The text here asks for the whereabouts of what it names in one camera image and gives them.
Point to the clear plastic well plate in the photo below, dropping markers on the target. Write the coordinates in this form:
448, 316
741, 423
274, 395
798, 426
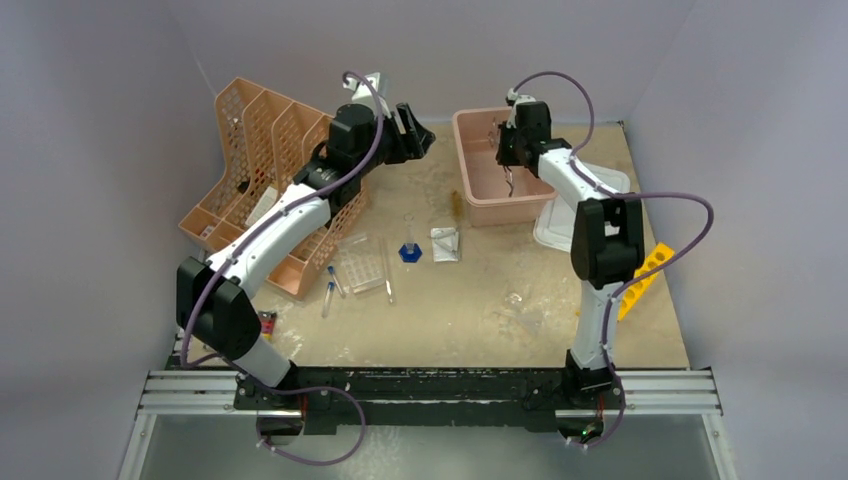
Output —
361, 261

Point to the clay triangle in bag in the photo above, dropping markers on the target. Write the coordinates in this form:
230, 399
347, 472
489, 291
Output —
445, 244

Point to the blue capped tube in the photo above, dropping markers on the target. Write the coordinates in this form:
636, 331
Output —
327, 299
336, 280

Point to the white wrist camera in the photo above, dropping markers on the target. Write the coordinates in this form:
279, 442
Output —
368, 89
513, 100

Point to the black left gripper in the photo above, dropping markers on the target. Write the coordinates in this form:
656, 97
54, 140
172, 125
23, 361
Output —
409, 146

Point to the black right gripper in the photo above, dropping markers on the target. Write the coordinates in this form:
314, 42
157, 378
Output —
503, 156

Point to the colored marker pack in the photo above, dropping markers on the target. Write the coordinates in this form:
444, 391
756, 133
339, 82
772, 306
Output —
268, 321

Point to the pink plastic bin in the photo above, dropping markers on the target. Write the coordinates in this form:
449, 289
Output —
484, 186

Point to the white plastic bin lid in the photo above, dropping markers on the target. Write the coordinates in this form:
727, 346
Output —
554, 226

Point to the brown bristle tube brush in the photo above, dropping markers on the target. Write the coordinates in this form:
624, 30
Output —
457, 217

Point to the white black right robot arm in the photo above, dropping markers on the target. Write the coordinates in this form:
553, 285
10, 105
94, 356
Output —
607, 245

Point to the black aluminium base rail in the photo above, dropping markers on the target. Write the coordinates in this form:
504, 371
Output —
539, 400

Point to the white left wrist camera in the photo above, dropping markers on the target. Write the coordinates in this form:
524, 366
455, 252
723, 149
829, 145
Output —
368, 89

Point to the orange perforated file organizer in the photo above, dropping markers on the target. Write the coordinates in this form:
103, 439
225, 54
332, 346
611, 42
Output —
266, 138

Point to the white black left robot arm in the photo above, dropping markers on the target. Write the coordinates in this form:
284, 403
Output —
214, 297

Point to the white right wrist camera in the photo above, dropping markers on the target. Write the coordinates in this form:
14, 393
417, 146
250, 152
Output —
513, 100

